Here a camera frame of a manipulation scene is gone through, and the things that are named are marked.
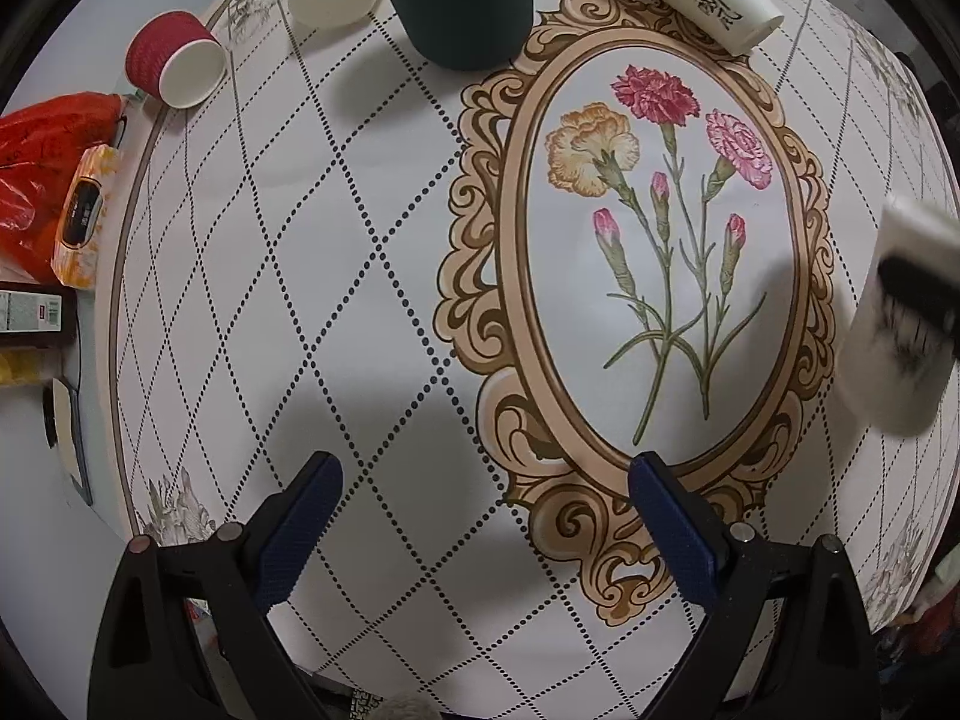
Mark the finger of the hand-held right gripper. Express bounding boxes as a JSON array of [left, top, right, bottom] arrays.
[[876, 253, 960, 314]]

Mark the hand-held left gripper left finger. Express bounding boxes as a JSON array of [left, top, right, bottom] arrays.
[[88, 451, 344, 720]]

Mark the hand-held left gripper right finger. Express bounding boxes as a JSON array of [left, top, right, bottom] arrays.
[[628, 451, 878, 720]]

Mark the white cup with black print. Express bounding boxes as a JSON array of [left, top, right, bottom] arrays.
[[835, 195, 960, 437]]

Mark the red ribbed paper cup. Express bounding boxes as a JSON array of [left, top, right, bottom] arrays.
[[125, 10, 229, 110]]

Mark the dark green cup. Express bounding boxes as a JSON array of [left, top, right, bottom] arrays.
[[361, 0, 536, 73]]

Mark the floral printed tablecloth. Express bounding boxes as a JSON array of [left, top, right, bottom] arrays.
[[93, 0, 960, 700]]

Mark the white and black flat device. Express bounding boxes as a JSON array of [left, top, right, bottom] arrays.
[[43, 378, 95, 508]]

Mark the dark box with label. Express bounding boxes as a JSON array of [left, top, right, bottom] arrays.
[[0, 288, 77, 350]]

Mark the yellow wet wipes packet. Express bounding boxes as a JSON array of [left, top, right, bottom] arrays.
[[50, 145, 124, 290]]

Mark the red plastic bag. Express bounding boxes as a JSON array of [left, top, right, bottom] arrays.
[[0, 91, 130, 284]]

